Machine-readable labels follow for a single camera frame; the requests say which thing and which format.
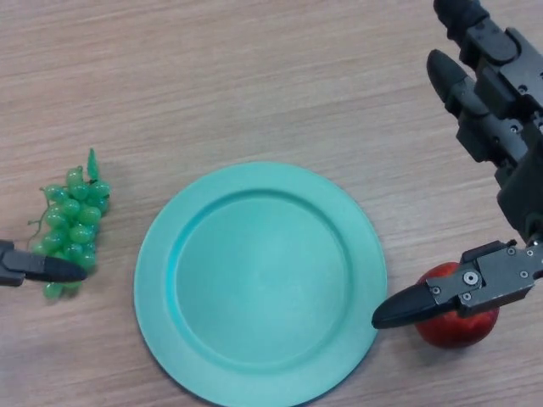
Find green round plate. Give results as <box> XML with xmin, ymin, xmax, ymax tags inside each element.
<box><xmin>133</xmin><ymin>161</ymin><xmax>388</xmax><ymax>406</ymax></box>

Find red apple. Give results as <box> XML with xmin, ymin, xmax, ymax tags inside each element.
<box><xmin>413</xmin><ymin>262</ymin><xmax>501</xmax><ymax>349</ymax></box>

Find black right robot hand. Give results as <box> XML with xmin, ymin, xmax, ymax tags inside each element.
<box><xmin>371</xmin><ymin>0</ymin><xmax>543</xmax><ymax>331</ymax></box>

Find green grapes bunch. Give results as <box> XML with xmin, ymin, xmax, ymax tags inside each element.
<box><xmin>27</xmin><ymin>148</ymin><xmax>112</xmax><ymax>302</ymax></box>

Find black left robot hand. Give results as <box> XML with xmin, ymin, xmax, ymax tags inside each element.
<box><xmin>0</xmin><ymin>239</ymin><xmax>88</xmax><ymax>288</ymax></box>

